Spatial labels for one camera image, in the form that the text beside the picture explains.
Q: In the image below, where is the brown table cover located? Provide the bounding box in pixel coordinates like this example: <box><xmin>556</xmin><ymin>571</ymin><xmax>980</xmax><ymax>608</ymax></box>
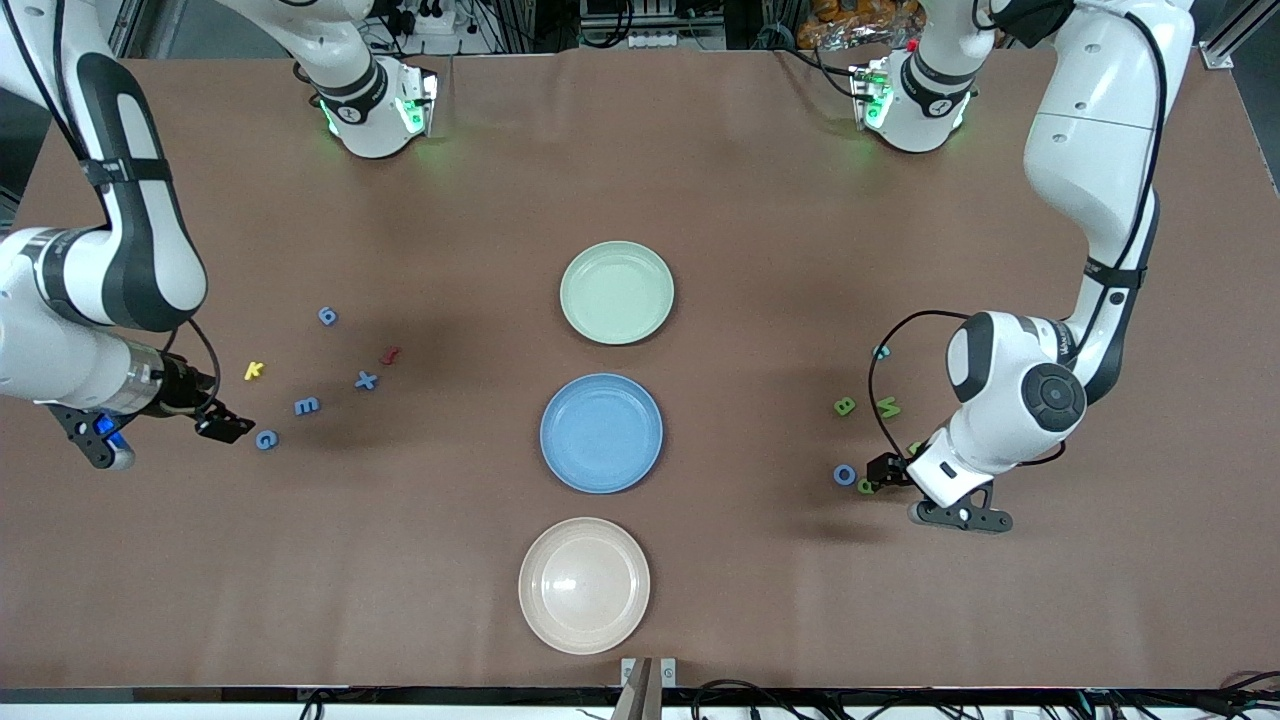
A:
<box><xmin>0</xmin><ymin>45</ymin><xmax>1280</xmax><ymax>691</ymax></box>

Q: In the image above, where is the blue plate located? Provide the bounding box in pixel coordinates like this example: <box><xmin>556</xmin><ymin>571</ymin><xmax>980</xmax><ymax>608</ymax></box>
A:
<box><xmin>540</xmin><ymin>373</ymin><xmax>664</xmax><ymax>494</ymax></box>

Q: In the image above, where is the light green plate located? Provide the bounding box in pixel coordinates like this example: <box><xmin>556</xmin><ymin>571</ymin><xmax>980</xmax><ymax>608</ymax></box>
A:
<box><xmin>559</xmin><ymin>241</ymin><xmax>676</xmax><ymax>346</ymax></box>

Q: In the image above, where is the beige plate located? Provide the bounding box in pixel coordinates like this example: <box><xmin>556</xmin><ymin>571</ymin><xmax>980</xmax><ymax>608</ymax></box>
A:
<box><xmin>518</xmin><ymin>517</ymin><xmax>652</xmax><ymax>656</ymax></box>

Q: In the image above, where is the white power strip with plugs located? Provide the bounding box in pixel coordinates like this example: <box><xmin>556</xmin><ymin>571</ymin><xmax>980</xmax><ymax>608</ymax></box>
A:
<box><xmin>385</xmin><ymin>0</ymin><xmax>481</xmax><ymax>36</ymax></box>

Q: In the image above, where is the orange plastic bag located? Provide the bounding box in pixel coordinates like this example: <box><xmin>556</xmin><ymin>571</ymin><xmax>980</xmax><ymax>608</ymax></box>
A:
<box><xmin>800</xmin><ymin>0</ymin><xmax>926</xmax><ymax>49</ymax></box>

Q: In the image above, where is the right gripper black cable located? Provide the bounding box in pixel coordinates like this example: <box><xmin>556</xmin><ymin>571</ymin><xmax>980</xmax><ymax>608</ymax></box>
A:
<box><xmin>160</xmin><ymin>318</ymin><xmax>223</xmax><ymax>421</ymax></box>

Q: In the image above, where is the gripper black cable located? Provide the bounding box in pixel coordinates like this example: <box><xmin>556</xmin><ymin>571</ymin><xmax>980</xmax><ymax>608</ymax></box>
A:
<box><xmin>160</xmin><ymin>318</ymin><xmax>223</xmax><ymax>421</ymax></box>
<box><xmin>867</xmin><ymin>310</ymin><xmax>1066</xmax><ymax>471</ymax></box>

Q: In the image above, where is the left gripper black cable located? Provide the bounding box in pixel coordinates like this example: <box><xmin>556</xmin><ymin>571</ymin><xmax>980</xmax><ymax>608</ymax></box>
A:
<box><xmin>867</xmin><ymin>310</ymin><xmax>1066</xmax><ymax>471</ymax></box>

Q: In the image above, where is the aluminium frame profile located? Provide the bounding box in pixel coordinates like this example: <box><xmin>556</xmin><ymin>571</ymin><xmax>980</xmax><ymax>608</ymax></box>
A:
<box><xmin>1197</xmin><ymin>0</ymin><xmax>1280</xmax><ymax>71</ymax></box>

